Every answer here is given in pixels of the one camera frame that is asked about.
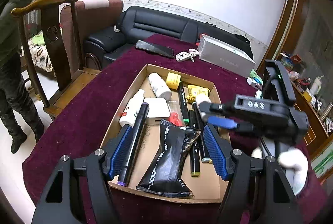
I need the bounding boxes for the green capped black marker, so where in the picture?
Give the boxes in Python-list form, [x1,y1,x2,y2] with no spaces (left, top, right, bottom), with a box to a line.
[178,81,189,125]

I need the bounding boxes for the yellow snack bag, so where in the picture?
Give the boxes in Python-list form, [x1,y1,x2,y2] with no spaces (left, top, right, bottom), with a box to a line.
[186,85,210,103]

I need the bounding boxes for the red item clear packet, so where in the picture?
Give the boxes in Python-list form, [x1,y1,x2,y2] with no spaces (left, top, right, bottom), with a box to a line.
[168,112,183,126]

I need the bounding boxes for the yellow capped black marker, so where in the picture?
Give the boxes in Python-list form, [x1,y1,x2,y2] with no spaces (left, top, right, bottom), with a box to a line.
[188,110,200,177]

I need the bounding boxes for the yellow tape roll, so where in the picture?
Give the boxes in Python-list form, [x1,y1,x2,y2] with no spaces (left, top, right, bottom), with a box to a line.
[165,72,181,90]

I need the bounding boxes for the white power adapter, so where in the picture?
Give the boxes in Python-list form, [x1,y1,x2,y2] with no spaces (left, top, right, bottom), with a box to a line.
[143,98,170,125]

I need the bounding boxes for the white pill bottle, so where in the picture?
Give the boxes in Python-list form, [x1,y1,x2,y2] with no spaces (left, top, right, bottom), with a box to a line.
[195,94,212,122]
[148,72,172,101]

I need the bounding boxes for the purple capped black marker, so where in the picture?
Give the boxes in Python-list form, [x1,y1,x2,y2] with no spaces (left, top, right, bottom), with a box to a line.
[117,102,149,187]

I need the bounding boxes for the black foil snack bag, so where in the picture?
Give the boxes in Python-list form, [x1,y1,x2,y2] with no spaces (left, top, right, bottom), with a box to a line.
[136,119,201,198]

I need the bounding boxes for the white spray bottle red label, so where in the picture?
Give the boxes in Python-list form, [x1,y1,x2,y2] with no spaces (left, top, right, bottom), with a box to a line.
[119,89,144,127]

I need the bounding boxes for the cream capped black marker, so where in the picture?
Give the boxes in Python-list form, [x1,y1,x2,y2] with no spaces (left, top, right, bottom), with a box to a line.
[192,102,211,163]

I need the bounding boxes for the right white gloved hand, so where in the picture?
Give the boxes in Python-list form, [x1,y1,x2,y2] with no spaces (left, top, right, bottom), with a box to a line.
[251,146,309,196]

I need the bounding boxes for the small white charger box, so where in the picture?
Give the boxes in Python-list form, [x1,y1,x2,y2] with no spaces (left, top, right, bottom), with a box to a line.
[247,77,258,87]

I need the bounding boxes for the green cloth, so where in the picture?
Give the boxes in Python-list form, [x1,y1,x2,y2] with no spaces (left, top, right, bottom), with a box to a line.
[249,69,262,83]

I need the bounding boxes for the cardboard tray box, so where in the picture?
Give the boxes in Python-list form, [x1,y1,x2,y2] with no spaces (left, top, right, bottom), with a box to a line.
[101,64,228,204]

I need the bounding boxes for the long grey box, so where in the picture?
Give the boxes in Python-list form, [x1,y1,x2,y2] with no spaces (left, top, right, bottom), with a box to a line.
[198,34,255,78]

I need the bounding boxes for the white car key fob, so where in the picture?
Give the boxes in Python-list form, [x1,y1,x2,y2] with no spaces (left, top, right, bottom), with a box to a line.
[175,49,199,63]

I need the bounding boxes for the wooden brick pattern cabinet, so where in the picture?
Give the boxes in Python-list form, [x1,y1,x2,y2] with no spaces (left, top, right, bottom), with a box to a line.
[257,0,332,160]

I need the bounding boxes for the black smartphone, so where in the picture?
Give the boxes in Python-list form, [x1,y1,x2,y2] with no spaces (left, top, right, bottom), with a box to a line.
[135,40,174,59]

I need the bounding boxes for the black leather sofa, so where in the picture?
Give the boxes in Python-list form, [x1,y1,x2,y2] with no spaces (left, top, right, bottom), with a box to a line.
[83,6,253,68]

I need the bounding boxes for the wooden chair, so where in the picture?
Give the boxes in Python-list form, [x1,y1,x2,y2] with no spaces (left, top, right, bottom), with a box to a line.
[11,0,100,120]

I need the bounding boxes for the person in grey jacket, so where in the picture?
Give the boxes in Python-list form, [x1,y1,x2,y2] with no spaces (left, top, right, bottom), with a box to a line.
[1,0,44,154]

